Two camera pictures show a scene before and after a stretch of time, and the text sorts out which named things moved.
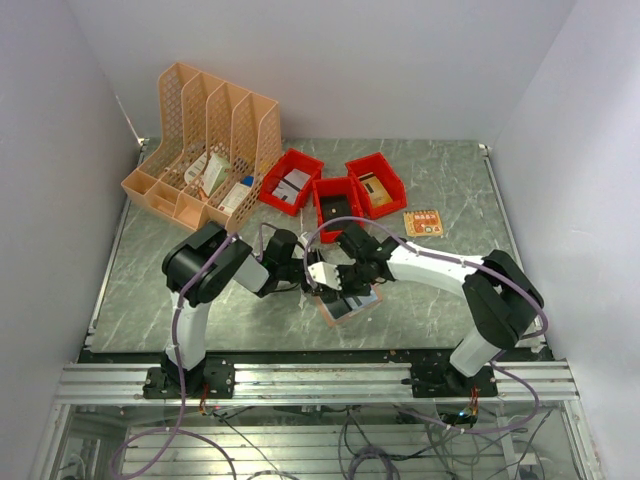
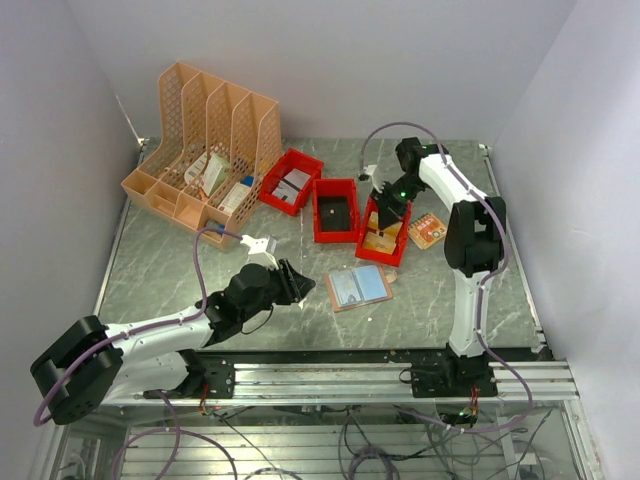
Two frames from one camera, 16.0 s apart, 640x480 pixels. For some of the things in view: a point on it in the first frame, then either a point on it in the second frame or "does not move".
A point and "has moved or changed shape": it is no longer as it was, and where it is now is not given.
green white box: x=216 y=170 does not move
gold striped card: x=378 y=194 has moved or changed shape
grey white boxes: x=289 y=188 does not move
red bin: x=380 y=186 has moved or changed shape
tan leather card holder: x=332 y=321 has moved or changed shape
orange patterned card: x=422 y=223 has moved or changed shape
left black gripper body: x=303 y=279 → x=278 y=289
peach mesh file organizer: x=217 y=144 does not move
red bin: x=338 y=207 does not move
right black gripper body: x=354 y=279 → x=400 y=192
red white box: x=232 y=198 does not move
